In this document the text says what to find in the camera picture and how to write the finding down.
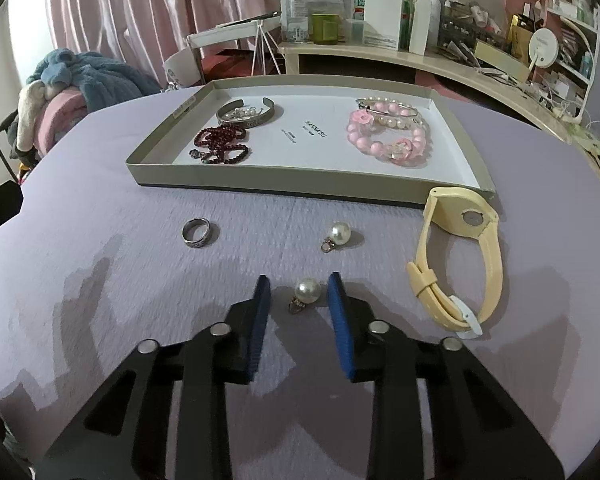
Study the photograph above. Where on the green glass jar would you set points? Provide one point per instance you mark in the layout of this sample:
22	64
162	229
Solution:
324	30

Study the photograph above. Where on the pearl cluster earrings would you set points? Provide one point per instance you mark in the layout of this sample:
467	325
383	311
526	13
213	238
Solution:
245	110

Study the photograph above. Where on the white desk lamp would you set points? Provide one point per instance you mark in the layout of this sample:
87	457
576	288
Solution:
577	23

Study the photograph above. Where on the pink folded blanket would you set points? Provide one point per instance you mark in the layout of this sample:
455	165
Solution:
60	115

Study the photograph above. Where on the gold gift bag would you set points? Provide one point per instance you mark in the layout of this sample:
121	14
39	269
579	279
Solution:
521	37

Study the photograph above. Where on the white pump bottle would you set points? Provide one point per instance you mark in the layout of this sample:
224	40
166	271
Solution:
420	25

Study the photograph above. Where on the white carton box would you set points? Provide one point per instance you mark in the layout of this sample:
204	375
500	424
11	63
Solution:
382	20

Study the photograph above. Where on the white folding stand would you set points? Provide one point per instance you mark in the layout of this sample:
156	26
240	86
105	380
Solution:
230	30

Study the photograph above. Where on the pink curtain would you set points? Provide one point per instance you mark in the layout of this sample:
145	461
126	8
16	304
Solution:
130	0

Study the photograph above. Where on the white cup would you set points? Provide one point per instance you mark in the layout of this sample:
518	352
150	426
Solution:
182	70

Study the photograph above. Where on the round white mirror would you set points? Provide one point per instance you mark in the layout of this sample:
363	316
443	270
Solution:
544	47

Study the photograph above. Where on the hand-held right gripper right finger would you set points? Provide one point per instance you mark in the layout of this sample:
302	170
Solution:
340	330

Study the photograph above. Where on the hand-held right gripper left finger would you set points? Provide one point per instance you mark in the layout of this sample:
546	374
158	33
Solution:
260	330

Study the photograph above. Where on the shallow cardboard box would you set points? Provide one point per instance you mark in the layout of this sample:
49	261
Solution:
320	160

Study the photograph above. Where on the pearl drop earring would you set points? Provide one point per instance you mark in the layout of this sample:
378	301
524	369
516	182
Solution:
307	291
339	234

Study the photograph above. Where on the thin silver bangle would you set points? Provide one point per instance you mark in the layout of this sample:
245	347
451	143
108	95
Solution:
410	109

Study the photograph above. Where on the blue plush blanket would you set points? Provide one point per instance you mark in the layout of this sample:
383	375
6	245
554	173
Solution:
105	80

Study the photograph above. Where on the cream plush cloth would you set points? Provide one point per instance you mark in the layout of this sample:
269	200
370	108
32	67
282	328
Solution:
27	110

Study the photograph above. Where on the clear cosmetics organizer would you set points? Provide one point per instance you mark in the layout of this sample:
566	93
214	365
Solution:
467	25

